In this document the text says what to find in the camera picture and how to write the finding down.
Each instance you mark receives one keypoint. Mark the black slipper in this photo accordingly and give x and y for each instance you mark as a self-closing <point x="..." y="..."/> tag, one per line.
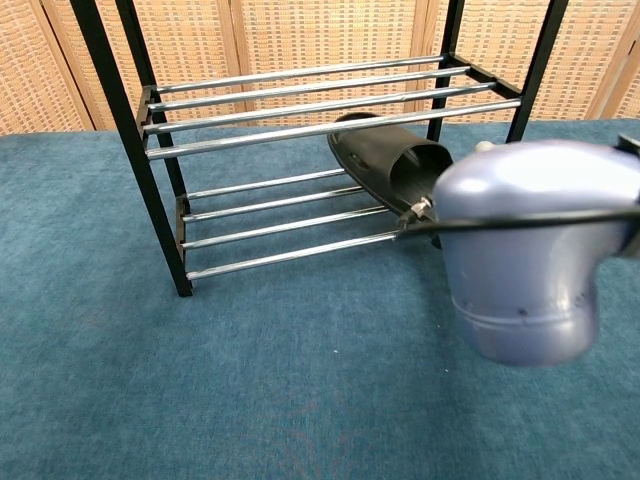
<point x="370" y="155"/>

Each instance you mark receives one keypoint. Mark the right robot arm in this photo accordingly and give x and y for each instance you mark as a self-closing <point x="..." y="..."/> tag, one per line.
<point x="525" y="190"/>

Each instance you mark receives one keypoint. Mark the black and chrome shoe rack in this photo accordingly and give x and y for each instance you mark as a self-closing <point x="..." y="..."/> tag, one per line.
<point x="130" y="150"/>

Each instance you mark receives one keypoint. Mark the blue carpet mat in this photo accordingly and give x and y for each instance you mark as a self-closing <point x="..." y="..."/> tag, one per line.
<point x="200" y="375"/>

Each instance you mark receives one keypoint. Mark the bamboo folding screen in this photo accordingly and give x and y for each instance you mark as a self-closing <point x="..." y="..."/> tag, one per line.
<point x="320" y="35"/>

